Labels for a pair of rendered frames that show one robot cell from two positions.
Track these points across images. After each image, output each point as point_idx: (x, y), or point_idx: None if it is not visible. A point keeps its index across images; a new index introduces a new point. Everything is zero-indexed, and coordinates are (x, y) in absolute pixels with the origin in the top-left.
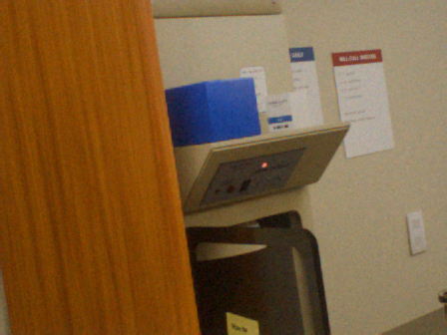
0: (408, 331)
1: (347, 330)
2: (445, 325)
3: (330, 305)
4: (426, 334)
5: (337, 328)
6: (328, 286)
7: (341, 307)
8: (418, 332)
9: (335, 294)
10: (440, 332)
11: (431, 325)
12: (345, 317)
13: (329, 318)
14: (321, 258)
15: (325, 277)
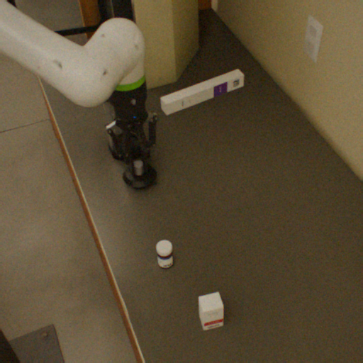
0: (355, 204)
1: (359, 154)
2: (352, 234)
3: (354, 121)
4: (331, 208)
5: (353, 141)
6: (359, 108)
7: (362, 135)
8: (344, 208)
9: (361, 120)
10: (328, 218)
11: (362, 226)
12: (362, 144)
13: (350, 127)
14: (362, 81)
15: (359, 98)
